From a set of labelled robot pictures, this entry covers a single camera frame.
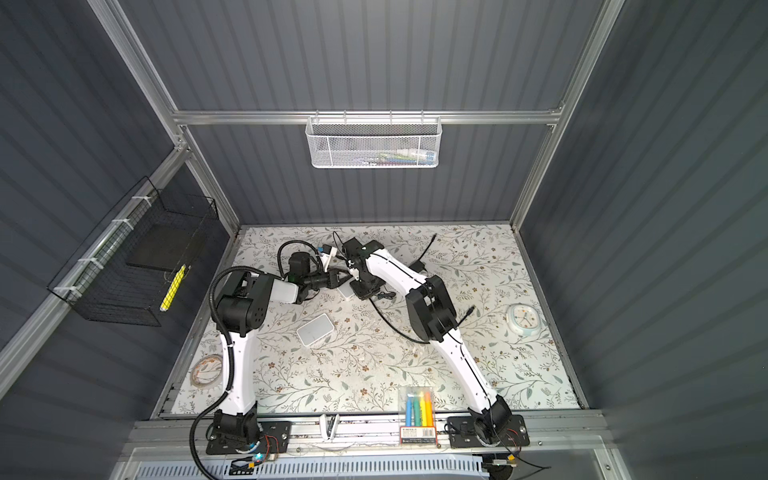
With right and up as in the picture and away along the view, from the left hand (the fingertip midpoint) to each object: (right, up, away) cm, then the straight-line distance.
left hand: (354, 277), depth 103 cm
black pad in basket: (-47, +10, -26) cm, 55 cm away
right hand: (+5, -6, -3) cm, 8 cm away
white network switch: (-2, -4, -4) cm, 6 cm away
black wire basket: (-51, +5, -31) cm, 60 cm away
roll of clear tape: (-40, -25, -19) cm, 51 cm away
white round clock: (+54, -12, -12) cm, 56 cm away
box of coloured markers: (+19, -33, -27) cm, 47 cm away
